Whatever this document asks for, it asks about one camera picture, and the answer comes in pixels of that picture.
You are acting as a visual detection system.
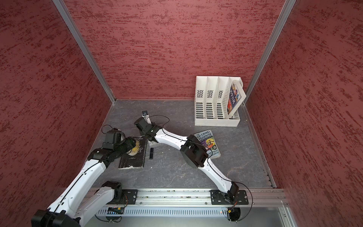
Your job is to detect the black lipstick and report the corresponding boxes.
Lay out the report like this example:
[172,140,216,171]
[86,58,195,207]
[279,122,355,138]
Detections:
[149,148,154,160]

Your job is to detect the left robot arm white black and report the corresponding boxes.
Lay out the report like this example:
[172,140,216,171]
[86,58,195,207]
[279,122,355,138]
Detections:
[31,128,136,227]

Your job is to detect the white file organizer rack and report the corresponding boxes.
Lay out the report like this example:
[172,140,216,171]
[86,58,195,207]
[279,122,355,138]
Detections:
[194,76,243,127]

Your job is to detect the black Maugham book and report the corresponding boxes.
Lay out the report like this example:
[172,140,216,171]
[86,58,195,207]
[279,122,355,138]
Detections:
[118,137,147,169]

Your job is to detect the blue Treehouse book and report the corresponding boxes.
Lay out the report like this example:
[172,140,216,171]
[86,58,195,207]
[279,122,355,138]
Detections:
[194,130,221,159]

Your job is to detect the colourful book in rack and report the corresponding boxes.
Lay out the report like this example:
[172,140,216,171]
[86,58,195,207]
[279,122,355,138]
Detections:
[227,80,246,118]

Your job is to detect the left corner aluminium profile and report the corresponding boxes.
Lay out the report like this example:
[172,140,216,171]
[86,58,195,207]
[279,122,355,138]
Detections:
[52,0,117,105]

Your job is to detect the corner aluminium profile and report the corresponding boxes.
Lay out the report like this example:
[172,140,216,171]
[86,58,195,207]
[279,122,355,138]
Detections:
[244,0,296,106]
[52,0,117,105]

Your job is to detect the right corner aluminium profile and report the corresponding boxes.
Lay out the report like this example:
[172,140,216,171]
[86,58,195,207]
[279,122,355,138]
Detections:
[244,0,296,106]

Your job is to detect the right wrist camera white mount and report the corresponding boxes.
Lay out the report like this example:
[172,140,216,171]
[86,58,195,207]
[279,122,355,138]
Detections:
[142,111,151,124]

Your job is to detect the left base cable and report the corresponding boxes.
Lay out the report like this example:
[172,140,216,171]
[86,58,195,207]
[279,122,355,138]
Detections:
[93,195,129,223]

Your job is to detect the base cable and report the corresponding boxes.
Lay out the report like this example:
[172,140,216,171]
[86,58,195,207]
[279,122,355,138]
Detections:
[226,181,255,222]
[93,195,129,223]

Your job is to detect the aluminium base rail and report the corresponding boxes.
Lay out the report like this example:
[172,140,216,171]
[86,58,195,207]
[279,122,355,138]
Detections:
[85,188,288,207]

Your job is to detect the right base cable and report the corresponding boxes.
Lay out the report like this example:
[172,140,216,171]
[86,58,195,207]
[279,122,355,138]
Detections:
[226,181,255,222]

